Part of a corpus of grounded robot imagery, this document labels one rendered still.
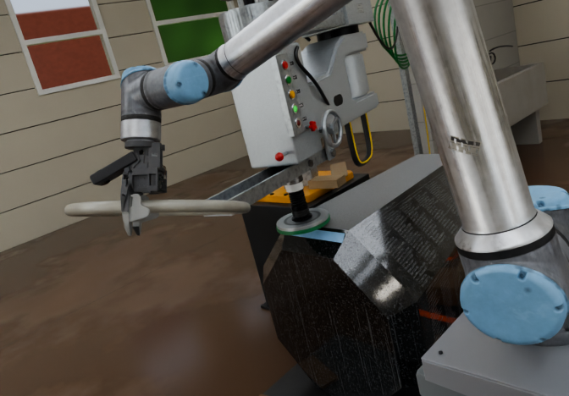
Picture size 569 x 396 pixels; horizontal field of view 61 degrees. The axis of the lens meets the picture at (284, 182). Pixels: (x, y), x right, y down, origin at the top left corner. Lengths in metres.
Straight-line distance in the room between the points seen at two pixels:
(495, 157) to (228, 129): 8.34
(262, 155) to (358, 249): 0.50
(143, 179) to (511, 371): 0.83
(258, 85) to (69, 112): 6.18
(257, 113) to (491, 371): 1.15
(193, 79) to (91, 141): 6.81
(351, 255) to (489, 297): 1.08
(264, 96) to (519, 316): 1.18
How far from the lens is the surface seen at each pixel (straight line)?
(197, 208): 1.15
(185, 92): 1.04
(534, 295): 0.80
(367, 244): 1.86
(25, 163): 7.57
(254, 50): 1.07
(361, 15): 2.38
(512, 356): 1.04
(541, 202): 0.96
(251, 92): 1.76
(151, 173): 1.11
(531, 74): 5.72
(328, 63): 2.08
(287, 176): 1.74
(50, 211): 7.67
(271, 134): 1.75
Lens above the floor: 1.53
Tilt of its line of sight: 14 degrees down
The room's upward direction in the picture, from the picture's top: 14 degrees counter-clockwise
